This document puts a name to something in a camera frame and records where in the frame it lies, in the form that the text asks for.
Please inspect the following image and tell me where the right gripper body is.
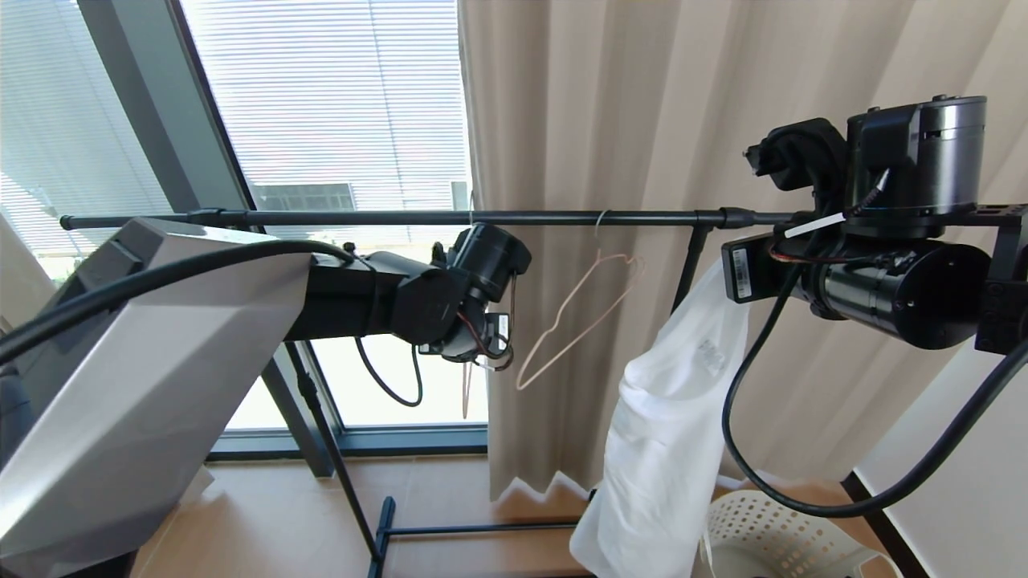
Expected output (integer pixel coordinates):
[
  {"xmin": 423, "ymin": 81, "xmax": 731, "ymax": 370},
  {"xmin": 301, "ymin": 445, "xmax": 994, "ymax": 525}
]
[{"xmin": 720, "ymin": 233, "xmax": 993, "ymax": 351}]

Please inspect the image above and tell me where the white printed t-shirt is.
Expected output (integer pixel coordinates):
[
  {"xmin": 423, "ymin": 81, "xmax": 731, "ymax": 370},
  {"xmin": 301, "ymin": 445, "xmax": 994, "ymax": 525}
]
[{"xmin": 569, "ymin": 257, "xmax": 752, "ymax": 578}]

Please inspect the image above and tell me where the pink clothes hanger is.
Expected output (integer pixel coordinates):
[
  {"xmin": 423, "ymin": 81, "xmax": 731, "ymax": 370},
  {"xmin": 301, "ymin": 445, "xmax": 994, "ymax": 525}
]
[
  {"xmin": 514, "ymin": 209, "xmax": 647, "ymax": 392},
  {"xmin": 461, "ymin": 205, "xmax": 516, "ymax": 421}
]

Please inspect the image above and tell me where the white laundry basket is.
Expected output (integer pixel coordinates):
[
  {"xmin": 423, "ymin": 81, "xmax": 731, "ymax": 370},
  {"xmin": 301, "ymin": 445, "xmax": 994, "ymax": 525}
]
[{"xmin": 700, "ymin": 490, "xmax": 904, "ymax": 578}]

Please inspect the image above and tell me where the black clothes rack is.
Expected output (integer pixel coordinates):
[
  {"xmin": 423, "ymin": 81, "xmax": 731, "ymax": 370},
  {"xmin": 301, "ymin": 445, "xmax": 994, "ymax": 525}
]
[{"xmin": 60, "ymin": 207, "xmax": 812, "ymax": 578}]

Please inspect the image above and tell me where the beige curtain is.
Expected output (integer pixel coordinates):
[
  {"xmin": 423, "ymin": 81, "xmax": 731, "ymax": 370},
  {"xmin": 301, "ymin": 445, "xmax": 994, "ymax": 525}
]
[
  {"xmin": 0, "ymin": 210, "xmax": 216, "ymax": 508},
  {"xmin": 458, "ymin": 0, "xmax": 1028, "ymax": 503}
]

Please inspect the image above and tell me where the window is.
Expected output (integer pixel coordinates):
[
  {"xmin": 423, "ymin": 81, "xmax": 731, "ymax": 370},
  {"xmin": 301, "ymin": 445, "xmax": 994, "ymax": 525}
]
[{"xmin": 0, "ymin": 0, "xmax": 489, "ymax": 478}]

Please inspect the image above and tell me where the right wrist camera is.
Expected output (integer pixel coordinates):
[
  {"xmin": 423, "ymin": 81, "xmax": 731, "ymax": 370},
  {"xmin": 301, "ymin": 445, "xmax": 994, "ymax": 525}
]
[{"xmin": 744, "ymin": 117, "xmax": 849, "ymax": 211}]

